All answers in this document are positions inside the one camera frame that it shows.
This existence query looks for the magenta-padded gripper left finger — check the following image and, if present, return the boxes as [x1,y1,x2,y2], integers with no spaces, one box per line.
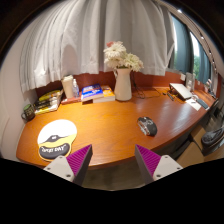
[43,143,94,187]

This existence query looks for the dark grey window curtain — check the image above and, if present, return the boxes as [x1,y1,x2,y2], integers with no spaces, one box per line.
[168,14,212,84]

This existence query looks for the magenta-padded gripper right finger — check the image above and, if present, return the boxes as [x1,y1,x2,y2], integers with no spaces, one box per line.
[134,144,184,185]

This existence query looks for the small clear bottle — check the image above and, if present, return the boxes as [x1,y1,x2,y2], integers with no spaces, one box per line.
[72,78,81,98]

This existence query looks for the blue book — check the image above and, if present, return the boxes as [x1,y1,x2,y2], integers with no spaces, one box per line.
[80,83,104,102]

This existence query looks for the white ceramic vase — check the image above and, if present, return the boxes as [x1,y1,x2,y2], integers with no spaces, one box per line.
[113,67,134,102]

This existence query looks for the white cylindrical container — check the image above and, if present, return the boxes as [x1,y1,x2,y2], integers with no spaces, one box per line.
[60,74,76,100]

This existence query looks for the black grey computer mouse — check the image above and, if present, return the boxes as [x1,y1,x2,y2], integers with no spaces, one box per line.
[137,116,158,137]

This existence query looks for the white paper sheet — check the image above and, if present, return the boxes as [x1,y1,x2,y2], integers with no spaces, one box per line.
[185,98,203,112]

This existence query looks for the white curtain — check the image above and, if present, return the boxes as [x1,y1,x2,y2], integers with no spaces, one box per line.
[19,0,176,94]

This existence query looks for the black office chair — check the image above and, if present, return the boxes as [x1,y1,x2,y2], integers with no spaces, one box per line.
[200,126,224,156]

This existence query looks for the black cable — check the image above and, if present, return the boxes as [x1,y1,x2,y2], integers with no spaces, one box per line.
[130,70,162,100]

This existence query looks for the yellow black book stack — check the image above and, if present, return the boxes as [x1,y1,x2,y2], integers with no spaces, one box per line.
[33,89,64,116]

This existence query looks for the dark tablet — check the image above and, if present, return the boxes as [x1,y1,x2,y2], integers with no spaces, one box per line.
[195,98,210,110]

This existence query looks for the yellow orange book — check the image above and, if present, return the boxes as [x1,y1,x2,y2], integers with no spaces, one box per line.
[92,85,116,104]

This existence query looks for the white yellow black mouse pad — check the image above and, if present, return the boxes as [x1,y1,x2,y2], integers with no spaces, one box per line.
[37,118,78,163]

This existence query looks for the white flower bunch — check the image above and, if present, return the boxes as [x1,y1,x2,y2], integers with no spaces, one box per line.
[103,40,145,73]

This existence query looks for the silver laptop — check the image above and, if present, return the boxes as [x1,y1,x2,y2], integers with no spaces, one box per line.
[168,82,194,101]

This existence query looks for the thin red book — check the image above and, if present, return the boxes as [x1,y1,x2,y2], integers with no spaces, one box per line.
[60,95,82,106]

